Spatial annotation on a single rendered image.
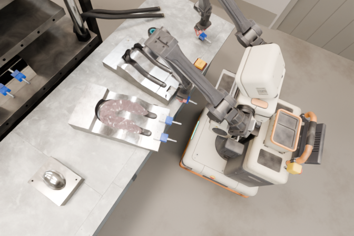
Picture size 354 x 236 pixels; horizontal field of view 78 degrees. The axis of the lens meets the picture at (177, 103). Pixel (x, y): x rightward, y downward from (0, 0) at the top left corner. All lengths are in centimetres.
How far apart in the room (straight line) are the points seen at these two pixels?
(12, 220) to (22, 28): 99
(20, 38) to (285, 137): 158
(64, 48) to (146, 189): 130
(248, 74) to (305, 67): 222
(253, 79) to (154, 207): 148
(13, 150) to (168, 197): 123
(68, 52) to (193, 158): 121
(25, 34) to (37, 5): 22
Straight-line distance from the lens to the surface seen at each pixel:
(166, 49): 73
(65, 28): 181
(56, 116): 145
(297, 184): 250
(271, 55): 98
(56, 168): 129
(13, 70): 152
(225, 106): 91
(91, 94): 132
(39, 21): 152
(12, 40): 149
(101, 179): 129
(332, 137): 288
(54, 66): 163
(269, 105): 104
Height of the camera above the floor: 206
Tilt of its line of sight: 66 degrees down
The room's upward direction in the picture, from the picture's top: 16 degrees clockwise
